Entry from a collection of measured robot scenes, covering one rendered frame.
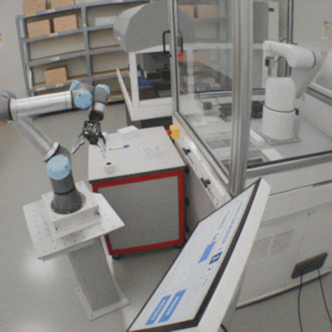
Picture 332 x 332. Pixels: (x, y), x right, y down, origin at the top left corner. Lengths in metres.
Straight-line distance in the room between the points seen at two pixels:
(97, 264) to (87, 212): 0.37
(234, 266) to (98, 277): 1.20
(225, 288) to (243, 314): 1.36
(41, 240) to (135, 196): 0.73
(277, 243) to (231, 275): 0.95
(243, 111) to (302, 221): 0.75
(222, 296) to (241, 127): 0.62
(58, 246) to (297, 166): 1.10
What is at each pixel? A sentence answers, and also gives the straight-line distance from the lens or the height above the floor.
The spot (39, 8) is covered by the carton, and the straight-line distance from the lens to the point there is 5.33.
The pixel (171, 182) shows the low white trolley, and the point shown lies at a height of 0.64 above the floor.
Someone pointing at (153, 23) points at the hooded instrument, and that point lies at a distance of 2.21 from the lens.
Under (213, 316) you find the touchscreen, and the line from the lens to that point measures 0.55.
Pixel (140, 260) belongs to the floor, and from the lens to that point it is 2.22.
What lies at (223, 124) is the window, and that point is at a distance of 1.21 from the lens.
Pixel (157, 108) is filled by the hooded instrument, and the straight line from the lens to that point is 2.35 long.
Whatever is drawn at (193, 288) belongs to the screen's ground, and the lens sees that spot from 0.65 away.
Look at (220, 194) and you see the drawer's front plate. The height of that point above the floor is 0.92.
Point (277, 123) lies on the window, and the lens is 1.11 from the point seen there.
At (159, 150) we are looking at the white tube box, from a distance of 1.87.
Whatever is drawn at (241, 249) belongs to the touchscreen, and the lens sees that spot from 0.66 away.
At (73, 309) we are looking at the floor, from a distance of 2.05.
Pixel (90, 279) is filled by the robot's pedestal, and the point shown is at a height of 0.34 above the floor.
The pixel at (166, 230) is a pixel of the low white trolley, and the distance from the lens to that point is 2.07.
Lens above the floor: 1.66
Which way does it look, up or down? 30 degrees down
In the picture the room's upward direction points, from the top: 3 degrees counter-clockwise
